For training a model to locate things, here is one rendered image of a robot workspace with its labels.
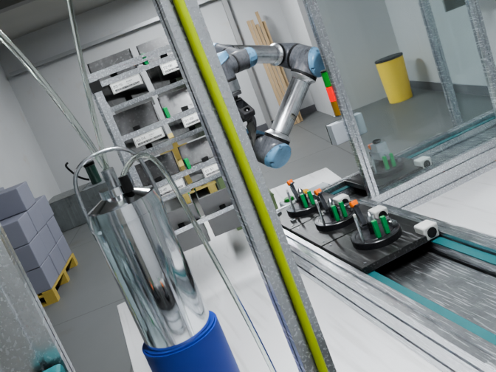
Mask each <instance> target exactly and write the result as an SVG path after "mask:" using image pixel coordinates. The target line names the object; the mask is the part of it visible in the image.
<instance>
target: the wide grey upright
mask: <svg viewBox="0 0 496 372"><path fill-rule="evenodd" d="M57 364H61V365H62V366H63V367H64V369H65V371H66V372H76V371H75V369H74V367H73V365H72V363H71V361H70V359H69V358H68V356H67V354H66V352H65V350H64V348H63V346H62V344H61V341H60V340H59V338H58V335H57V334H56V332H55V329H54V328H53V326H52V324H51V322H50V320H49V318H48V316H47V313H46V312H45V310H44V308H43V306H42V305H41V302H40V300H39V299H38V296H37V294H36V293H35V290H34V288H33V287H32V284H31V283H30V280H29V278H28V277H27V274H26V272H25V271H24V268H23V266H22V265H21V262H20V260H19V259H18V257H17V255H16V253H15V251H14V249H13V247H12V245H11V243H10V241H9V239H8V237H7V235H6V233H5V231H4V229H3V227H2V225H1V223H0V372H42V371H45V370H46V369H48V368H51V367H52V366H54V365H57Z"/></svg>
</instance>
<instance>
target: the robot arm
mask: <svg viewBox="0 0 496 372"><path fill-rule="evenodd" d="M213 45H214V47H215V49H216V53H217V55H218V59H219V60H220V63H221V66H222V69H223V70H224V74H225V76H226V79H227V82H228V84H229V87H230V90H231V92H232V95H233V98H234V100H235V104H236V105H237V108H238V111H239V114H240V115H241V119H242V121H243V123H244V122H246V121H247V127H246V128H245V129H246V132H247V135H248V137H249V141H250V143H251V145H252V149H253V151H254V153H255V156H256V159H257V161H258V162H260V163H262V164H264V165H265V166H267V167H271V168H281V167H282V166H284V165H285V164H286V163H287V162H288V161H289V158H290V156H291V153H292V152H291V148H290V146H289V143H290V139H289V135H290V132H291V130H292V127H293V125H294V123H295V120H296V118H297V116H298V113H299V111H300V108H301V106H302V104H303V101H304V99H305V97H306V94H307V91H308V90H309V87H310V85H311V84H313V83H315V81H316V79H317V78H320V77H322V76H321V73H320V71H322V70H324V69H325V67H324V64H323V60H322V58H321V55H320V51H319V49H318V48H317V47H315V46H307V45H303V44H299V43H274V44H271V45H270V46H268V45H235V44H219V43H213ZM257 63H270V64H271V65H273V66H282V67H284V68H287V69H291V71H290V73H291V76H292V79H291V80H290V82H289V85H288V88H287V90H286V93H285V95H284V97H283V100H282V102H281V104H280V107H279V109H278V112H277V114H276V116H275V119H274V122H273V124H272V127H271V128H270V129H269V130H268V131H266V132H262V131H259V130H256V129H257V122H256V119H255V116H254V115H255V110H254V108H253V107H251V106H250V105H249V104H248V103H247V102H245V101H244V100H243V99H242V98H241V97H238V95H240V94H241V90H240V88H241V87H240V85H239V82H238V79H237V77H236V75H235V74H237V73H239V72H242V71H244V70H246V69H250V68H251V67H252V66H254V65H255V64H257Z"/></svg>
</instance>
